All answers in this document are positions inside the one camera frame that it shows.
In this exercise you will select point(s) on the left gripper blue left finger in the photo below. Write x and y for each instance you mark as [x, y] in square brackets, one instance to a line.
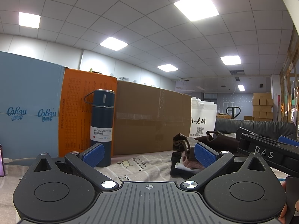
[82, 165]

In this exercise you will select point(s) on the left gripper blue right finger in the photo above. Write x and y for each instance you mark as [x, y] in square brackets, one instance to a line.
[215, 164]

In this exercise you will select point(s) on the pile of dark clothes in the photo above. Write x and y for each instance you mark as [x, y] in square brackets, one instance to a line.
[183, 161]

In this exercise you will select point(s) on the orange cardboard box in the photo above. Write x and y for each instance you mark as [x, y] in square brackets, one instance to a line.
[75, 111]

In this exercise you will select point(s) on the black leather sofa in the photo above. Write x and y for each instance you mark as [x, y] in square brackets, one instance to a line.
[268, 129]

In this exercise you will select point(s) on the dark blue vacuum bottle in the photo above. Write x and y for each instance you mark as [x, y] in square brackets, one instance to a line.
[102, 122]

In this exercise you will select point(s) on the white paper shopping bag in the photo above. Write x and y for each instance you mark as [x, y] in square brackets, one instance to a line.
[203, 117]

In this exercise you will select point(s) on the printed grey bed sheet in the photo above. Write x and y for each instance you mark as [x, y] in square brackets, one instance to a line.
[250, 191]

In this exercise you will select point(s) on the brown cardboard box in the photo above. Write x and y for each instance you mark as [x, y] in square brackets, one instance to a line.
[147, 118]

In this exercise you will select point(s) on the smartphone with pink screen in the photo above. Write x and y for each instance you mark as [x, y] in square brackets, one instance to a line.
[2, 171]

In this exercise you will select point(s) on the light blue cardboard box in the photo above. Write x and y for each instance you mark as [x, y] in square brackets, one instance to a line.
[30, 100]

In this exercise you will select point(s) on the pallet jack handle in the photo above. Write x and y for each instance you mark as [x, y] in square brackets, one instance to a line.
[234, 110]

